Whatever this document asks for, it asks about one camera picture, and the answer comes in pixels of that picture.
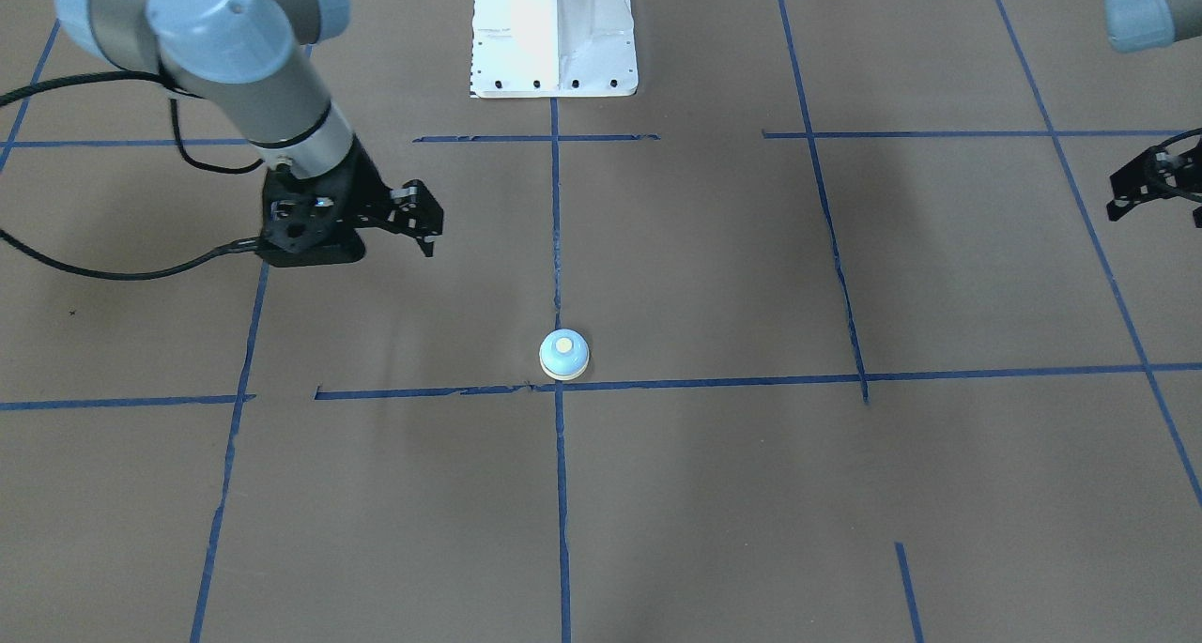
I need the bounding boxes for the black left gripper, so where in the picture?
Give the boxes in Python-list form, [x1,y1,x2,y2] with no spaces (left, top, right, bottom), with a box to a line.
[1106,129,1201,222]

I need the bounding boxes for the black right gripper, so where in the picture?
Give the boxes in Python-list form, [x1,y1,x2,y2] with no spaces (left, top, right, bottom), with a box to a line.
[254,137,445,268]

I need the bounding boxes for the blue and cream bell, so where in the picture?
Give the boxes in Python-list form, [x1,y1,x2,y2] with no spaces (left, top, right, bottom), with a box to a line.
[538,329,590,382]

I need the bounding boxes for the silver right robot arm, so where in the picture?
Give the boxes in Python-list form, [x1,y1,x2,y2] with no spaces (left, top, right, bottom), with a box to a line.
[2,0,445,281]

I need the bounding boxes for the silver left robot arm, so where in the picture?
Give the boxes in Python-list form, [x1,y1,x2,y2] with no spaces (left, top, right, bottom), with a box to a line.
[1103,0,1201,227]

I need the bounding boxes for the white pedestal column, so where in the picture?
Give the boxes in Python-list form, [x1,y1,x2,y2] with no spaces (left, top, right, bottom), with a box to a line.
[470,0,639,100]

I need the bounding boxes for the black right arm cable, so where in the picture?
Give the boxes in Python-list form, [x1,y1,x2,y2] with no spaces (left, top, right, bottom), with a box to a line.
[0,70,269,282]

